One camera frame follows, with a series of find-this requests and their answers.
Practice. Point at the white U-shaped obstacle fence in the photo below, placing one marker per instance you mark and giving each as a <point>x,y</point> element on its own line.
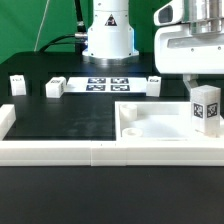
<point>105,153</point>

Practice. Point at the white square tabletop part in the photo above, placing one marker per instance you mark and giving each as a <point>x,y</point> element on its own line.
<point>163,121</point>

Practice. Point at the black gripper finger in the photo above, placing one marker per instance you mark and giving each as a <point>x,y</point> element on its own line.
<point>190,81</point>

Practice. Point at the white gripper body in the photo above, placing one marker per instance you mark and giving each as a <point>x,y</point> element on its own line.
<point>178,52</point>

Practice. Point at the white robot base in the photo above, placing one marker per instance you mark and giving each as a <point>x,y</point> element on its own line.
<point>110,37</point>

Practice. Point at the white marker sheet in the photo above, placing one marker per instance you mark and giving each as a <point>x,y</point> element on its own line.
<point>106,85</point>

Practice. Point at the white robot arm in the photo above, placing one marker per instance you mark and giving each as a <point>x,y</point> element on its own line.
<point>202,16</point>

